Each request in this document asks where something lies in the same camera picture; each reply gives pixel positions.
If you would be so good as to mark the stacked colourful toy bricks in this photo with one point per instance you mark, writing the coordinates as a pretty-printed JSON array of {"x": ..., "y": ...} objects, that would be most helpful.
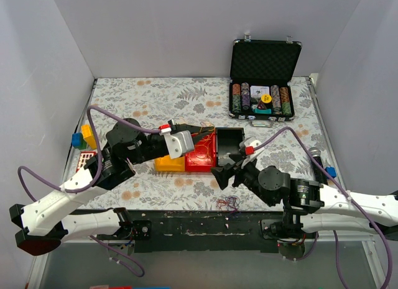
[{"x": 84, "y": 139}]

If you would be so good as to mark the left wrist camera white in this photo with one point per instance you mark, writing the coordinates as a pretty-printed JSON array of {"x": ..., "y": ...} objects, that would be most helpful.
[{"x": 179, "y": 144}]

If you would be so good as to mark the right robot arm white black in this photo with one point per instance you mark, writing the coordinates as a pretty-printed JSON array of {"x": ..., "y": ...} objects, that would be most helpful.
[{"x": 310, "y": 206}]

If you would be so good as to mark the black plastic bin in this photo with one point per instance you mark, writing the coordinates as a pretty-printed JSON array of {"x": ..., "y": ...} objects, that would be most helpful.
[{"x": 228, "y": 140}]

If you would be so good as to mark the black handheld microphone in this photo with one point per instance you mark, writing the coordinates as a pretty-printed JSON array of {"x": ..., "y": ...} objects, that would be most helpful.
[{"x": 318, "y": 173}]

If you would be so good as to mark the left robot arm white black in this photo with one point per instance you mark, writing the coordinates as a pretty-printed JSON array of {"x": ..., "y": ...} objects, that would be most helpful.
[{"x": 50, "y": 221}]

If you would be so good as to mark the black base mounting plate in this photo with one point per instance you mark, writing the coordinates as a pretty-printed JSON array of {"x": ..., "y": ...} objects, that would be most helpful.
[{"x": 171, "y": 231}]

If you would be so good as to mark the red white toy brick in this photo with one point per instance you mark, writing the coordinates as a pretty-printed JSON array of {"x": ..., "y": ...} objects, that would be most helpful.
[{"x": 83, "y": 158}]

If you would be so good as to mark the yellow plastic bin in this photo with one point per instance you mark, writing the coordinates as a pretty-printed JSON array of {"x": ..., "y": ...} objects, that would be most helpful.
[{"x": 166, "y": 164}]

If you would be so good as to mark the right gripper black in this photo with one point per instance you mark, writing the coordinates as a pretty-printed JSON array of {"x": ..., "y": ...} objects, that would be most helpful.
[{"x": 235, "y": 168}]

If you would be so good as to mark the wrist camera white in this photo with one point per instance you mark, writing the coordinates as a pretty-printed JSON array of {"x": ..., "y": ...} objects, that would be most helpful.
[
  {"x": 251, "y": 149},
  {"x": 179, "y": 144}
]

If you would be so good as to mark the aluminium frame rail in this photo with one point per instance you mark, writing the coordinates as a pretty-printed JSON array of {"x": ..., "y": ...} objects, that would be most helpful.
[{"x": 84, "y": 239}]

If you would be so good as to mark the floral patterned table mat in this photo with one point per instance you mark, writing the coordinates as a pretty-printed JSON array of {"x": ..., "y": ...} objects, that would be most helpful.
[{"x": 204, "y": 102}]

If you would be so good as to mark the small blue block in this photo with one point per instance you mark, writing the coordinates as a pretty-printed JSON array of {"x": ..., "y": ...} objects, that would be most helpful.
[{"x": 331, "y": 171}]

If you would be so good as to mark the black poker chip case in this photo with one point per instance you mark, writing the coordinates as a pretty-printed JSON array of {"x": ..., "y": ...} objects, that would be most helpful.
[{"x": 259, "y": 78}]

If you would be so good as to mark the red plastic bin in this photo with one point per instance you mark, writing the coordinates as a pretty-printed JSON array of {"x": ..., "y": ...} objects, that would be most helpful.
[{"x": 203, "y": 158}]

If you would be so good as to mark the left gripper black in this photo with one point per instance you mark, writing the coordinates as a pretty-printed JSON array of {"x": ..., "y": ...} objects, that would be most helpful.
[{"x": 175, "y": 131}]

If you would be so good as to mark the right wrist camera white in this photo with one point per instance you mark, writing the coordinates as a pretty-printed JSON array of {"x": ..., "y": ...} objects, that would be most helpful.
[{"x": 251, "y": 149}]

